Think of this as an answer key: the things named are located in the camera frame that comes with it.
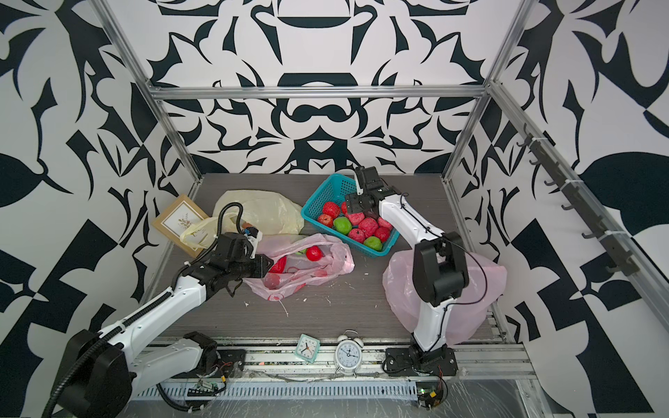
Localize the red apple from bag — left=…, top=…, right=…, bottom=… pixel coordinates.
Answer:
left=346, top=212, right=366, bottom=226

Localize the red crinkled rear-bag apple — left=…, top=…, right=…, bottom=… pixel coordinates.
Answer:
left=269, top=256, right=287, bottom=274

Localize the small dark red apple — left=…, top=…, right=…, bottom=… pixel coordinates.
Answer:
left=374, top=226, right=391, bottom=243

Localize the yellow plastic bag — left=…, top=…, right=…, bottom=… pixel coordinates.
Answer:
left=179, top=190, right=305, bottom=250

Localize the smooth red apple with stem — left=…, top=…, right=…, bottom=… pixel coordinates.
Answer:
left=317, top=214, right=334, bottom=228

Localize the pink plastic bag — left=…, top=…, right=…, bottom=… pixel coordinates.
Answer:
left=243, top=233, right=355, bottom=301
left=383, top=250, right=507, bottom=346

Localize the pink plastic bag front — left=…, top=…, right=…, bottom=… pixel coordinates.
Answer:
left=383, top=250, right=507, bottom=346

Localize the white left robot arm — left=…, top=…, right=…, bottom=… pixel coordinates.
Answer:
left=42, top=227, right=274, bottom=417

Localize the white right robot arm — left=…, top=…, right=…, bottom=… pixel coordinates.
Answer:
left=346, top=167, right=470, bottom=353

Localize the teal perforated plastic basket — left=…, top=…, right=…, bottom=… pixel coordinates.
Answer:
left=301, top=173, right=400, bottom=257

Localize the gold framed picture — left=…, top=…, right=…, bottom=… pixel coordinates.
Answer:
left=152, top=195, right=208, bottom=257

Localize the small teal square clock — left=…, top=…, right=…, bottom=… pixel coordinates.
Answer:
left=294, top=334, right=321, bottom=364

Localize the white twin-bell alarm clock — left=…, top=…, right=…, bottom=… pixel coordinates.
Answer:
left=334, top=329, right=364, bottom=376

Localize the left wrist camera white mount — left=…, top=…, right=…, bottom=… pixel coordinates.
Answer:
left=242, top=224, right=262, bottom=259

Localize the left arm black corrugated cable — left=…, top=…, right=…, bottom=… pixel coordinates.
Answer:
left=41, top=202, right=247, bottom=418

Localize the white slotted cable duct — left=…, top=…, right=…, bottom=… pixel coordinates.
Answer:
left=162, top=380, right=418, bottom=402

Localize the wall hook rail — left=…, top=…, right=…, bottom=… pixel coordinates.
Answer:
left=520, top=132, right=640, bottom=277

